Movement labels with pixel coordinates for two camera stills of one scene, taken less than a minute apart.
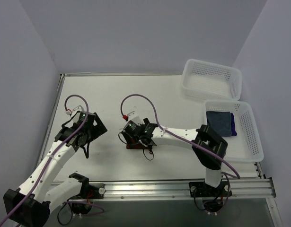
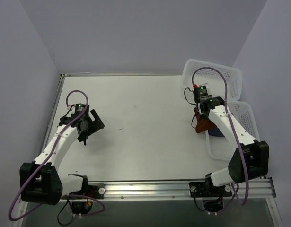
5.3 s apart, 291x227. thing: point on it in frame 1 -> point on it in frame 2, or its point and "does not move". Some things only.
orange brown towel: x=136 y=146 -> x=203 y=124
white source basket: x=212 y=79 does not move
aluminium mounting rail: x=255 y=189 does not move
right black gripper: x=132 y=141 -> x=198 y=116
